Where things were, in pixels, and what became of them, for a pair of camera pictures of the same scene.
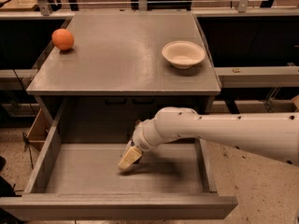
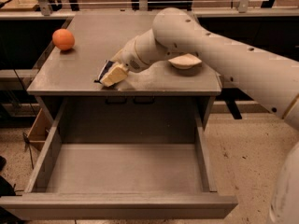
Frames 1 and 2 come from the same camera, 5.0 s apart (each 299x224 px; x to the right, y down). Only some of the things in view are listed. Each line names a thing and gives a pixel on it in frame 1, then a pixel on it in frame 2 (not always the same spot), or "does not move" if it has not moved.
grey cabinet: x=106 y=74 does not move
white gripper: x=139 y=138 to x=130 y=58
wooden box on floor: x=39 y=131 does not move
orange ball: x=63 y=39 does not move
